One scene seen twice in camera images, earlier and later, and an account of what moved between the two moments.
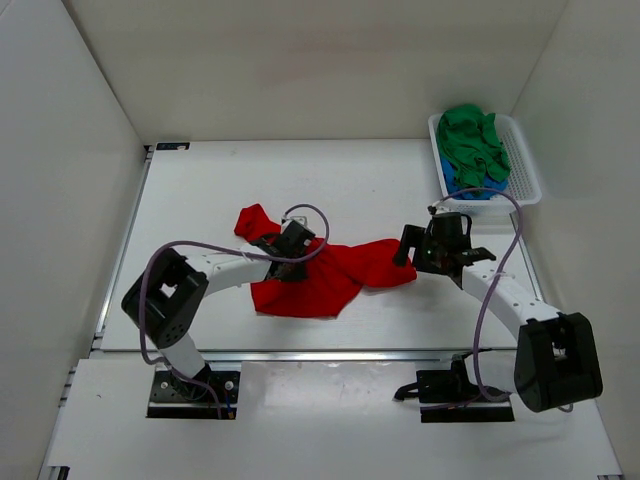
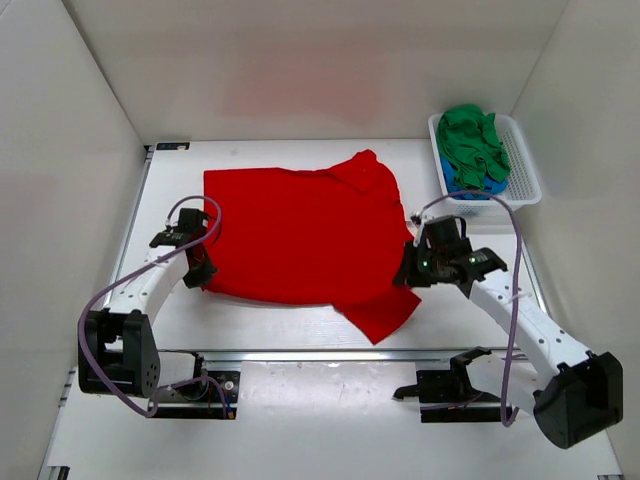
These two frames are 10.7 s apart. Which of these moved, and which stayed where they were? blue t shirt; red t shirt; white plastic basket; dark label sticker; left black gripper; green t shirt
Moved: red t shirt; left black gripper
Stayed: blue t shirt; dark label sticker; green t shirt; white plastic basket
